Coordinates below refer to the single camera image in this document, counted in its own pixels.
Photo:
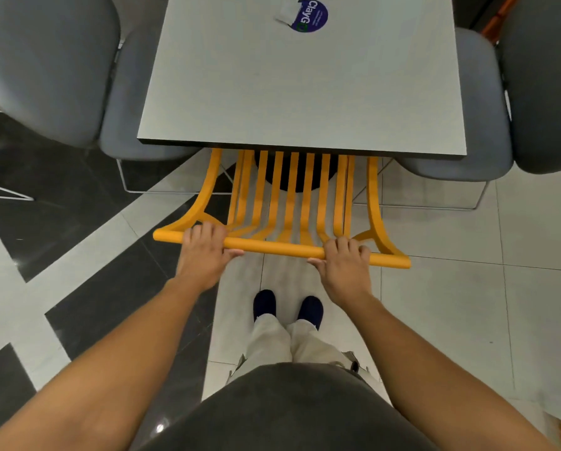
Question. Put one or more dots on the person's left hand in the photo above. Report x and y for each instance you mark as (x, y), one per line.
(200, 262)

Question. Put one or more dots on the person's right hand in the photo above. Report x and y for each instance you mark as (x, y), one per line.
(346, 279)

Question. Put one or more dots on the person's left middle finger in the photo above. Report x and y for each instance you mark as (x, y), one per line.
(207, 232)

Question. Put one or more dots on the person's left thumb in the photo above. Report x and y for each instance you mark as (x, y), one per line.
(233, 254)

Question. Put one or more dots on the person's left little finger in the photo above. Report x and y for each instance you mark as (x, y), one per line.
(187, 236)

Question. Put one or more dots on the person's right thumb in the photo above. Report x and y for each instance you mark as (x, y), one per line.
(316, 265)

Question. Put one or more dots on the person's right little finger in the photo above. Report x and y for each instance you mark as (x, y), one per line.
(364, 254)

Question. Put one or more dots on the person's right middle finger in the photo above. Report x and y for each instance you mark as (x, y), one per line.
(342, 246)

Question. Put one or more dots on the yellow slatted metal chair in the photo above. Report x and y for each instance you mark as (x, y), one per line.
(280, 246)

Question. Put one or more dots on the person's left forearm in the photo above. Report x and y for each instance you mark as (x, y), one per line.
(97, 371)

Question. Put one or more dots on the person's right forearm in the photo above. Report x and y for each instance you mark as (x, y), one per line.
(430, 375)

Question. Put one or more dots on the dark blue right shoe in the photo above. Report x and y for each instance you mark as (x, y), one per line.
(311, 312)

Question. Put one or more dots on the dark blue shoe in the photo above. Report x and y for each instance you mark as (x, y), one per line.
(311, 312)
(264, 304)

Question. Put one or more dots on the dark blue left shoe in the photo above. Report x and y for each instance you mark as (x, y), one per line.
(264, 304)

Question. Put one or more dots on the beige trousers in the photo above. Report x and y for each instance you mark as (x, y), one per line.
(280, 342)

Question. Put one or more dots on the black round table base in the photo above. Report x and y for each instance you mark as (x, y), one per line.
(284, 176)

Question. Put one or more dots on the dark grey shirt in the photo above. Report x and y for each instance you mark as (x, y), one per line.
(285, 413)

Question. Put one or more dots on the grey upholstered chair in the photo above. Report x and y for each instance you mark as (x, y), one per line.
(534, 89)
(50, 65)

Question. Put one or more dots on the round blue sticker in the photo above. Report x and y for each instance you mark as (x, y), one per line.
(312, 16)

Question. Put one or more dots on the torn white paper label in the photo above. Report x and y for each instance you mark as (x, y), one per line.
(287, 13)

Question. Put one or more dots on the orange chair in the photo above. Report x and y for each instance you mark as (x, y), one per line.
(496, 21)

